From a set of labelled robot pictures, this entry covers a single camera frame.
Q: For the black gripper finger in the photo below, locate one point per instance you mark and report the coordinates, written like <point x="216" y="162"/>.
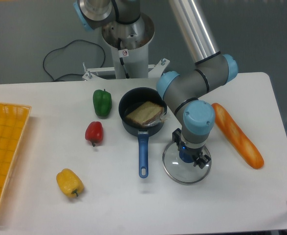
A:
<point x="201" y="160"/>

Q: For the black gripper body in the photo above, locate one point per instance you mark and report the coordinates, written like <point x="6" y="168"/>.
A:
<point x="187" y="150"/>

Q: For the glass pot lid blue knob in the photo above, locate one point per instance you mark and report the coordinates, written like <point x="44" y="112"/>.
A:
<point x="180" y="170"/>

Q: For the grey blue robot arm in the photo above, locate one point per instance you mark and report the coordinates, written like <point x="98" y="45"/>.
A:
<point x="180" y="93"/>

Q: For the orange baguette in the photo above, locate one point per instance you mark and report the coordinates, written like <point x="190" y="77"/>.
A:
<point x="243" y="145"/>

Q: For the wrapped brown bread slice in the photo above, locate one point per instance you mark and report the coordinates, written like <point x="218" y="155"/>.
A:
<point x="146" y="115"/>

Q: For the dark blue saucepan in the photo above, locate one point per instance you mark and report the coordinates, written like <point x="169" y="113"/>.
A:
<point x="130" y="101"/>

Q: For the red bell pepper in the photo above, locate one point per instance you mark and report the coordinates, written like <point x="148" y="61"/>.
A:
<point x="94" y="133"/>

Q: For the green bell pepper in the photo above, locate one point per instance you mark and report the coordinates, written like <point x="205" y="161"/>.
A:
<point x="102" y="102"/>

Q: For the yellow bell pepper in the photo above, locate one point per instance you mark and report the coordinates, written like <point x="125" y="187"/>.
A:
<point x="69" y="183"/>

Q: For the yellow woven basket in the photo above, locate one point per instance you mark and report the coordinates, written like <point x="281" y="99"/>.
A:
<point x="13" y="120"/>

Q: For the white metal base frame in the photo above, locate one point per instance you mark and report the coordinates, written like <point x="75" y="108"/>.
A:
<point x="154" y="71"/>

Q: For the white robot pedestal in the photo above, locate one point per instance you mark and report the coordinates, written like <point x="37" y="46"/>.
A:
<point x="129" y="44"/>

